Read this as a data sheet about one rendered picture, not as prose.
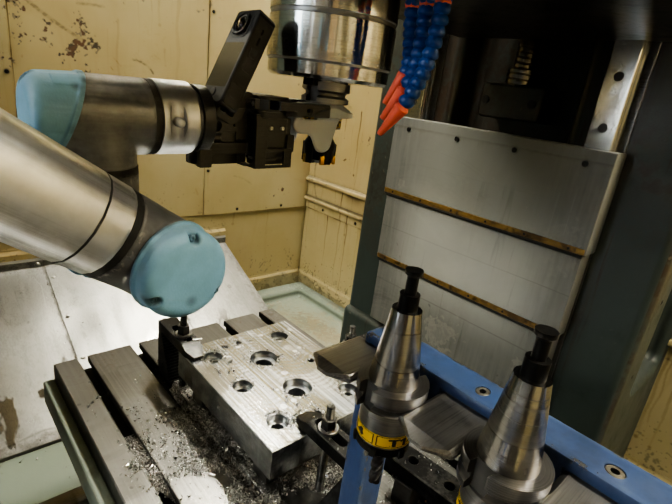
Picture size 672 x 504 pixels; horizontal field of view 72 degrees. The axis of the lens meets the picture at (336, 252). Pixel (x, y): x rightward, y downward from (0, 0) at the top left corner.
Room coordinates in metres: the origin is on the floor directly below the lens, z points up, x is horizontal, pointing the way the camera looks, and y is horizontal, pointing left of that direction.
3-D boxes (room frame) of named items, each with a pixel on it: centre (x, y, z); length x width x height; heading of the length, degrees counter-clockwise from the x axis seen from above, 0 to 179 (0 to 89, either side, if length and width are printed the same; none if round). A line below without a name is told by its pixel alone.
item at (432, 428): (0.31, -0.10, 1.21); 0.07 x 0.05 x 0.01; 134
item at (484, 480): (0.27, -0.14, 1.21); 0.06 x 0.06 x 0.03
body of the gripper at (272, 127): (0.56, 0.13, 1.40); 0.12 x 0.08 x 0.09; 134
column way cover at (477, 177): (0.96, -0.28, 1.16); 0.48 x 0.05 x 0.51; 44
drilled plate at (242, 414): (0.68, 0.07, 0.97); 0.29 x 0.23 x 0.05; 44
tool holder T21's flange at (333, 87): (0.65, 0.04, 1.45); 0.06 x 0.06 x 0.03
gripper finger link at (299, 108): (0.58, 0.07, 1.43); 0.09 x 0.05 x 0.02; 121
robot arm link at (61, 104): (0.45, 0.25, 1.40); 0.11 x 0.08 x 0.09; 134
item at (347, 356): (0.39, -0.03, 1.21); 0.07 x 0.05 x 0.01; 134
